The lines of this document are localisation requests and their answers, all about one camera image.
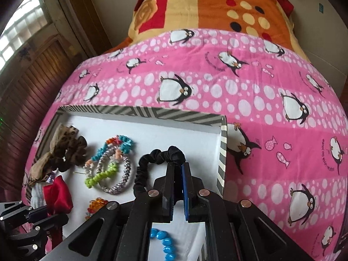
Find tan scrunchie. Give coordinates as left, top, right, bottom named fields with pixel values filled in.
left=28, top=151, right=59, bottom=187

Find orange patterned fleece blanket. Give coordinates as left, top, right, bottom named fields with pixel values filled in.
left=109, top=0, right=312, bottom=63

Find rainbow bead bracelet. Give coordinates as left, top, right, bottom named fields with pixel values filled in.
left=85, top=198, right=109, bottom=221

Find glass block window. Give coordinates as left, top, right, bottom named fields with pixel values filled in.
left=0, top=0, right=55, bottom=74

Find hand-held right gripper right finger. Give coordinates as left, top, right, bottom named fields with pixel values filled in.
left=182, top=162, right=313, bottom=261

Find multicolour spiral hair ties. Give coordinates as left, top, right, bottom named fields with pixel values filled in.
left=84, top=134, right=135, bottom=188

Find leopard print brown scrunchie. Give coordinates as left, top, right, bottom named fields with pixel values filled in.
left=50, top=124, right=88, bottom=173

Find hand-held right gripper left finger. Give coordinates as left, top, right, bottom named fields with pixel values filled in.
left=41, top=162, right=181, bottom=261

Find dark red cloth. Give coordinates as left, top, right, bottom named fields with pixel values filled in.
left=268, top=0, right=294, bottom=15

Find white knitted scrunchie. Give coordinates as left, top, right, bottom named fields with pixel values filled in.
left=30, top=183, right=51, bottom=210

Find red scrunchie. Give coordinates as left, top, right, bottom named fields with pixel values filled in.
left=42, top=175, right=74, bottom=214

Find blue bead bracelet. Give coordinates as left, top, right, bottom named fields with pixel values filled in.
left=149, top=228, right=177, bottom=261

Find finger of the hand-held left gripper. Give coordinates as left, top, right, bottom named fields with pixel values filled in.
left=0, top=200, right=50, bottom=221
left=8, top=213, right=69, bottom=252

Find black scrunchie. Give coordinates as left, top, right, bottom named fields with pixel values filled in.
left=133, top=145, right=187, bottom=199

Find silver woven bracelet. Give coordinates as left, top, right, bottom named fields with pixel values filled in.
left=96, top=148, right=132, bottom=195

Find striped shallow cardboard tray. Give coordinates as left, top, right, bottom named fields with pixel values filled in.
left=26, top=105, right=228, bottom=261

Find pink penguin print blanket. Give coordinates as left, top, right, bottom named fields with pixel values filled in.
left=20, top=28, right=348, bottom=261

